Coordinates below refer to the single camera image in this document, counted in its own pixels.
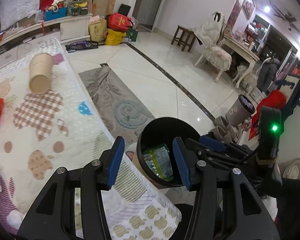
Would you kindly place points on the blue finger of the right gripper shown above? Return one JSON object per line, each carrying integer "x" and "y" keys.
{"x": 212, "y": 144}

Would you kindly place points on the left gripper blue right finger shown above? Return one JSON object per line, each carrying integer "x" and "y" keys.
{"x": 199, "y": 176}

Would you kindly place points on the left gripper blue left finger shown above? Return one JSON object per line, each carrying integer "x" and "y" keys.
{"x": 97, "y": 176}

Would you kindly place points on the brown paper cup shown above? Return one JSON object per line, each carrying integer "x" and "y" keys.
{"x": 40, "y": 68}

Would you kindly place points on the black trash bin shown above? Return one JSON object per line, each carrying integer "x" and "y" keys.
{"x": 157, "y": 132}

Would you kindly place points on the grey fur boots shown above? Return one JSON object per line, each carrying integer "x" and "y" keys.
{"x": 223, "y": 130}

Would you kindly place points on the green snack packet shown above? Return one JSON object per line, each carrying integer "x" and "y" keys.
{"x": 158, "y": 160}

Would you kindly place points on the grey floral waste basket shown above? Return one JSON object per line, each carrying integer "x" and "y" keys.
{"x": 240, "y": 111}

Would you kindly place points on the grey patterned floor rug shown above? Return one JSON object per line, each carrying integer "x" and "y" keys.
{"x": 119, "y": 108}

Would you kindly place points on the patterned quilted table cover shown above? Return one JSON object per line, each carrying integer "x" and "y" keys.
{"x": 61, "y": 128}

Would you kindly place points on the white side table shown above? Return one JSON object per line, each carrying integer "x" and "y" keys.
{"x": 244, "y": 52}

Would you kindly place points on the white puffer jacket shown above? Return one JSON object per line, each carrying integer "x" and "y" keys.
{"x": 210, "y": 32}

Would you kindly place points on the white cushioned chair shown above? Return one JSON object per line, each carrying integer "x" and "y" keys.
{"x": 216, "y": 56}

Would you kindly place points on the dark wooden stool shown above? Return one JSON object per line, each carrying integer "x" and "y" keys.
{"x": 184, "y": 37}

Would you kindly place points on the handheld vacuum cleaner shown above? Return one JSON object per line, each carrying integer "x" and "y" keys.
{"x": 82, "y": 45}

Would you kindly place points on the yellow bag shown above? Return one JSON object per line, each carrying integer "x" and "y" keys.
{"x": 114, "y": 38}

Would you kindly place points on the green gift bag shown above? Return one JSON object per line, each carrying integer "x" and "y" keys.
{"x": 132, "y": 35}

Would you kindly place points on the beige paper bag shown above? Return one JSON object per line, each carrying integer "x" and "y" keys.
{"x": 97, "y": 30}

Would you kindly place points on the red bag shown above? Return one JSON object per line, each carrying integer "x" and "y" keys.
{"x": 119, "y": 22}

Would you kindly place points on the white tv cabinet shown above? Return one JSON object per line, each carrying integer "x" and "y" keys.
{"x": 67, "y": 29}

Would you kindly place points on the bananas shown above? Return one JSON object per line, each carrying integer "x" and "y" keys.
{"x": 81, "y": 5}

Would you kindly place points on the blue storage box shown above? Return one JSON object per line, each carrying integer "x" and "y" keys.
{"x": 53, "y": 15}

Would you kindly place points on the white lace tv cover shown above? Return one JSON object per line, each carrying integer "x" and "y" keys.
{"x": 12, "y": 11}

